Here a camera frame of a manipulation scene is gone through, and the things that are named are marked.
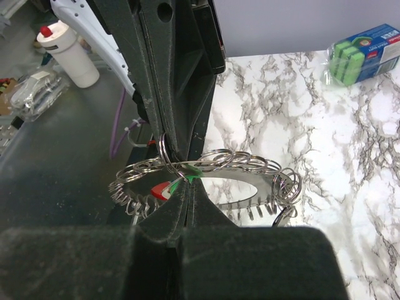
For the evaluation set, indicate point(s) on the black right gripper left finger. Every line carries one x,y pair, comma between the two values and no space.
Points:
97,262

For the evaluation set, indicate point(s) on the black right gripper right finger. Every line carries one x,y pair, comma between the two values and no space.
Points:
231,262

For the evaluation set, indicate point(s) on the red key tag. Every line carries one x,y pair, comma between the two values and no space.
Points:
162,191

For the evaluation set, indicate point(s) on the green key tag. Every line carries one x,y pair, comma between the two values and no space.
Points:
189,173

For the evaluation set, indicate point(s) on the clear plastic bag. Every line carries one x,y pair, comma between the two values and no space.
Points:
36,93

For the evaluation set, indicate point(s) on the blue green toothpaste box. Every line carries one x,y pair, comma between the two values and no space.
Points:
362,56

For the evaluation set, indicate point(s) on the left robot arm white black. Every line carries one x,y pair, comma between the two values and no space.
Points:
80,16

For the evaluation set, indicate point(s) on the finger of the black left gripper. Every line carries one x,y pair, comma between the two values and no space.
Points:
145,34
185,54

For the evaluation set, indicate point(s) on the white red-capped bottle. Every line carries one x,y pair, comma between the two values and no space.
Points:
61,42

